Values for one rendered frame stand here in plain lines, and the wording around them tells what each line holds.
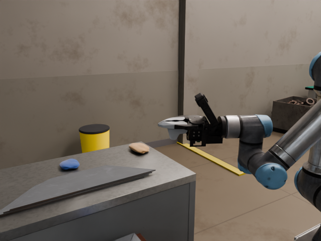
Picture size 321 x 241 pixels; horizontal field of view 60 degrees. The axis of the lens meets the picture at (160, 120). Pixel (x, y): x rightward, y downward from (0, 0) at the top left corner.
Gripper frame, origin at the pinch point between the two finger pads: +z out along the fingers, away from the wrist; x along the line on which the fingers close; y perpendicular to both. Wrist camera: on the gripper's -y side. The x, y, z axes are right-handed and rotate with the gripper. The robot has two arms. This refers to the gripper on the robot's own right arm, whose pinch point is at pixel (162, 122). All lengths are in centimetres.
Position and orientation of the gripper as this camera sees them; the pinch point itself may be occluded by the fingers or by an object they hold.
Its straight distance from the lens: 88.2
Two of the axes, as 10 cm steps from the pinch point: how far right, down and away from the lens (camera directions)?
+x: -0.8, -3.9, 9.2
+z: -10.0, 0.2, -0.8
